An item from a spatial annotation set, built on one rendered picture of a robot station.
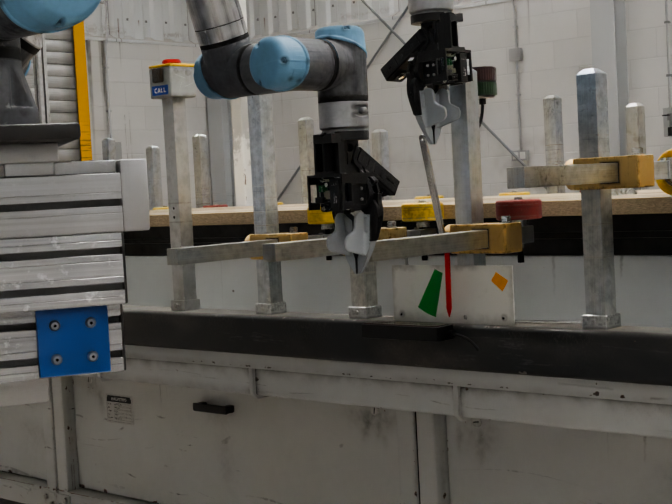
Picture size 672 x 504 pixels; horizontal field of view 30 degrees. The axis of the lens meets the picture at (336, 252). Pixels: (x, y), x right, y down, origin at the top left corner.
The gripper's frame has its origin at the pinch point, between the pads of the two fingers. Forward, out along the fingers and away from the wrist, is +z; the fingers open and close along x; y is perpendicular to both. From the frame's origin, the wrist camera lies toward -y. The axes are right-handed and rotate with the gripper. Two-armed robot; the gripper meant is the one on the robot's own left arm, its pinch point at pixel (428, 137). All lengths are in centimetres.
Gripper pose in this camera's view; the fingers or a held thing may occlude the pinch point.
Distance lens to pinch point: 211.4
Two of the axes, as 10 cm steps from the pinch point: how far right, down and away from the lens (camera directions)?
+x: 6.8, -0.8, 7.3
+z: 0.6, 10.0, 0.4
